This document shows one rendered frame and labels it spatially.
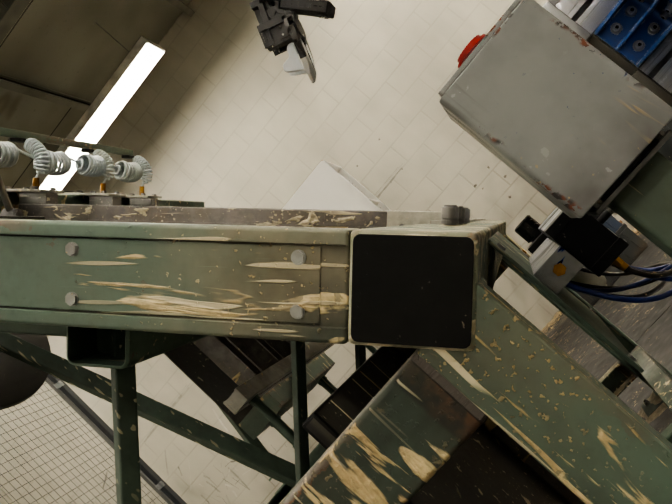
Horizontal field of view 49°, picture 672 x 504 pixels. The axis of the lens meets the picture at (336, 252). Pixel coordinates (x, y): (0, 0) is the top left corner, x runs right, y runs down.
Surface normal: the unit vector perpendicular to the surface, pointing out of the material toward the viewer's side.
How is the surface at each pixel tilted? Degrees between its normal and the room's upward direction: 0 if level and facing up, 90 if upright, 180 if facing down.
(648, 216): 90
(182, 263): 90
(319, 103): 90
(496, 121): 90
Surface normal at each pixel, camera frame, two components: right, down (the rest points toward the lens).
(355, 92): -0.22, 0.03
